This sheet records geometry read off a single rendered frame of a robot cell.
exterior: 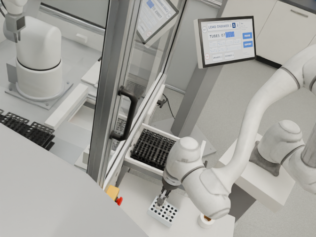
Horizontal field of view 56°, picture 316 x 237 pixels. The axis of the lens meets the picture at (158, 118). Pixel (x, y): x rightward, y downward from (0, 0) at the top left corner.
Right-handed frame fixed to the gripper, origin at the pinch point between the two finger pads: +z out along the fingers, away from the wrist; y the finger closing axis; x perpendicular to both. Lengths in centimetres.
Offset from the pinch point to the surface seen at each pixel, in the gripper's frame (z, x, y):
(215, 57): -16, -18, -107
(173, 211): 5.4, 6.9, -2.7
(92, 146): -49, -21, 27
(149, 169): -3.8, -11.9, -9.6
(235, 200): 35, 37, -51
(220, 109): 85, 0, -191
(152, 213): 6.4, -0.9, 3.2
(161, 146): -5.1, -13.7, -23.8
